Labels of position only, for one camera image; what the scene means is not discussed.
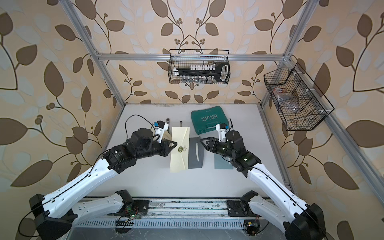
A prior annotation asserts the black wire basket back wall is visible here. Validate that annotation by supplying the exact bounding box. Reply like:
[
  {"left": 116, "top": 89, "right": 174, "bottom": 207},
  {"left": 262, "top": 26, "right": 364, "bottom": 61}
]
[{"left": 168, "top": 49, "right": 231, "bottom": 85}]

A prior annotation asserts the light blue-grey envelope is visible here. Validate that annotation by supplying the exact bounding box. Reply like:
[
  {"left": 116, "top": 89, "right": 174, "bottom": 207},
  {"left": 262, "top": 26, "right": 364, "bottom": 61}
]
[{"left": 214, "top": 155, "right": 233, "bottom": 170}]

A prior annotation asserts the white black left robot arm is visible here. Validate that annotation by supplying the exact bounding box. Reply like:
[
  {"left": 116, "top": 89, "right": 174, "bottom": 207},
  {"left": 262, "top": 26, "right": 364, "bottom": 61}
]
[{"left": 18, "top": 121, "right": 178, "bottom": 240}]

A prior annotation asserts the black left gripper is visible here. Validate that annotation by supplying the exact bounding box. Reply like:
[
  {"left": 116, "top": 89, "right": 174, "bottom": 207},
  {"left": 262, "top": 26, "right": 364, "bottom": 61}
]
[{"left": 134, "top": 137, "right": 178, "bottom": 161}]

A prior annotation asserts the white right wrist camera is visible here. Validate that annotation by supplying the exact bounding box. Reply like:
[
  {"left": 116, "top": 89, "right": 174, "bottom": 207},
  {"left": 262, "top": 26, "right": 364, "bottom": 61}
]
[{"left": 216, "top": 123, "right": 230, "bottom": 143}]

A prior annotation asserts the aluminium frame post left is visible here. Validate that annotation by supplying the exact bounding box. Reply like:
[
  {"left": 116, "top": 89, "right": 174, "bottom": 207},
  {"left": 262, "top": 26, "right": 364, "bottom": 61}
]
[{"left": 59, "top": 0, "right": 125, "bottom": 108}]

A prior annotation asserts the dark grey envelope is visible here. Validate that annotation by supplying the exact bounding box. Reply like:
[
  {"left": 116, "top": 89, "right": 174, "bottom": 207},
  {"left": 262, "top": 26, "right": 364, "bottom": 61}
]
[{"left": 188, "top": 137, "right": 205, "bottom": 169}]

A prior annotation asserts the green plastic tool case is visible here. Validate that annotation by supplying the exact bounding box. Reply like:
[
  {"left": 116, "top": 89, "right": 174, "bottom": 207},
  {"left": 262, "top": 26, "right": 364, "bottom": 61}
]
[{"left": 191, "top": 106, "right": 229, "bottom": 135}]

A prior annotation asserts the white card grey envelope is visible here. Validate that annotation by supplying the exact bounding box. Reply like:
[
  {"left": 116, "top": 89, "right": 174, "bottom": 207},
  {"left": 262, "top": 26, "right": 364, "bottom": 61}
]
[{"left": 195, "top": 143, "right": 200, "bottom": 162}]

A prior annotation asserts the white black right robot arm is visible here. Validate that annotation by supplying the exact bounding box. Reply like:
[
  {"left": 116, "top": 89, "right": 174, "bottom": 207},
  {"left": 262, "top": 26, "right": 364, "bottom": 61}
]
[{"left": 200, "top": 125, "right": 327, "bottom": 240}]

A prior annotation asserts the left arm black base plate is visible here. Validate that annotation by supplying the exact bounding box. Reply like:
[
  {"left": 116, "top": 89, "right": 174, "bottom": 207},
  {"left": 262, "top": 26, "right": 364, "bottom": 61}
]
[{"left": 109, "top": 190, "right": 150, "bottom": 217}]

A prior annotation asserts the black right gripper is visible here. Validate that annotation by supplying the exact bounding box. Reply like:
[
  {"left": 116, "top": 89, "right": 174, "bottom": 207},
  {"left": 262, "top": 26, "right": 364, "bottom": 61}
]
[{"left": 200, "top": 136, "right": 236, "bottom": 160}]

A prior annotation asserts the black socket set holder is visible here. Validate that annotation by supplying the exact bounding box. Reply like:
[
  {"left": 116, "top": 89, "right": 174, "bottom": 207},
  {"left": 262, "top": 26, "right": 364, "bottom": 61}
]
[{"left": 168, "top": 62, "right": 231, "bottom": 84}]

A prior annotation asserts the left small circuit board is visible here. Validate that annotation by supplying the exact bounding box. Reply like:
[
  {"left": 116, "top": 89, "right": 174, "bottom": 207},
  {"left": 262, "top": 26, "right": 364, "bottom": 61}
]
[{"left": 115, "top": 209, "right": 138, "bottom": 234}]

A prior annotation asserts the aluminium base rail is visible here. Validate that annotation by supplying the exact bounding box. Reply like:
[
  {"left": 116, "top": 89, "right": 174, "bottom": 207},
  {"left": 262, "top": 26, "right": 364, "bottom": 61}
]
[{"left": 74, "top": 196, "right": 314, "bottom": 230}]

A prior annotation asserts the black wire basket wall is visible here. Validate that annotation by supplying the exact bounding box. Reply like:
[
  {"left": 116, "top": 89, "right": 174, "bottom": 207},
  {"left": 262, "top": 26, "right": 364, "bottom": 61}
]
[
  {"left": 264, "top": 63, "right": 335, "bottom": 131},
  {"left": 168, "top": 49, "right": 231, "bottom": 85}
]

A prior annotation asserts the plastic bag in basket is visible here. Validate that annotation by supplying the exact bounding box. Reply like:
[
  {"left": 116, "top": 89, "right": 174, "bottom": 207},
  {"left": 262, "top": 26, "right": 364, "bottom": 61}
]
[{"left": 273, "top": 88, "right": 300, "bottom": 113}]

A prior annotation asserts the right small circuit board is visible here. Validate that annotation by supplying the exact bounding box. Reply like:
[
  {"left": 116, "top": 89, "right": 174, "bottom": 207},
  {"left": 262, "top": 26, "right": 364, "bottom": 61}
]
[{"left": 243, "top": 220, "right": 260, "bottom": 236}]

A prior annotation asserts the aluminium frame back crossbar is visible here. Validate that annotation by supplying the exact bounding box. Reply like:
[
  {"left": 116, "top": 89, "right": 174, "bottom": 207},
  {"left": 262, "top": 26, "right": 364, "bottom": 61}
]
[{"left": 97, "top": 53, "right": 286, "bottom": 62}]

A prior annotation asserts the small circuit board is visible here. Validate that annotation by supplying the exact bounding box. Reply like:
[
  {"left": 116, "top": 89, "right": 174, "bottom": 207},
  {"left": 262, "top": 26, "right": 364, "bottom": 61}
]
[
  {"left": 243, "top": 220, "right": 260, "bottom": 236},
  {"left": 115, "top": 209, "right": 138, "bottom": 234}
]

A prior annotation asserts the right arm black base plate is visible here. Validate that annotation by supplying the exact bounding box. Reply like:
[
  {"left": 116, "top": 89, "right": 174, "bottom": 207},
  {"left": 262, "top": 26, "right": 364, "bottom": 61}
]
[{"left": 226, "top": 191, "right": 259, "bottom": 218}]

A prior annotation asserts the cream envelope green seal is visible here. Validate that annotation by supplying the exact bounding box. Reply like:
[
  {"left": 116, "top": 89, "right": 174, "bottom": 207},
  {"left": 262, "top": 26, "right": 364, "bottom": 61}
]
[{"left": 170, "top": 127, "right": 190, "bottom": 173}]

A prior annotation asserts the black wire basket right wall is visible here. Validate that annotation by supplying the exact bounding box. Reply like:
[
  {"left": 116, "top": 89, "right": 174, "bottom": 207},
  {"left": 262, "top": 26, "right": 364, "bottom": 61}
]
[{"left": 264, "top": 63, "right": 335, "bottom": 131}]

